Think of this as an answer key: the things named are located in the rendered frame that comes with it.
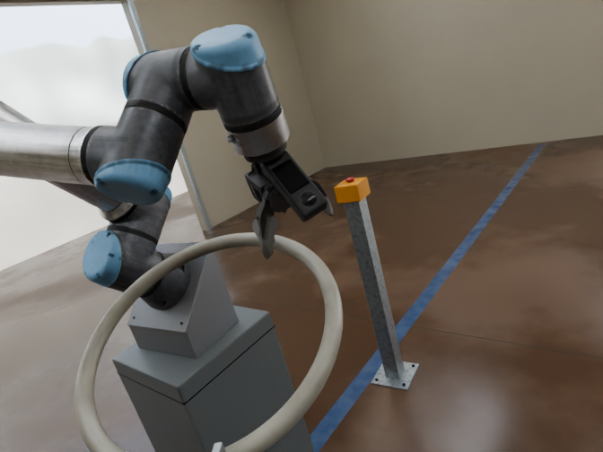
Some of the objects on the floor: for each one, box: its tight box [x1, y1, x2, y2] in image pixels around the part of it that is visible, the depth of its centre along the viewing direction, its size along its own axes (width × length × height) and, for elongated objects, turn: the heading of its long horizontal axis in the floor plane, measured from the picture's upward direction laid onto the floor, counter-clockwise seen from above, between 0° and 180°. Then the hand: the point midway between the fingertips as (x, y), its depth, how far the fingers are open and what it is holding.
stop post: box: [334, 177, 419, 391], centre depth 207 cm, size 20×20×109 cm
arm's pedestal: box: [112, 305, 315, 452], centre depth 157 cm, size 50×50×85 cm
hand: (302, 239), depth 77 cm, fingers open, 14 cm apart
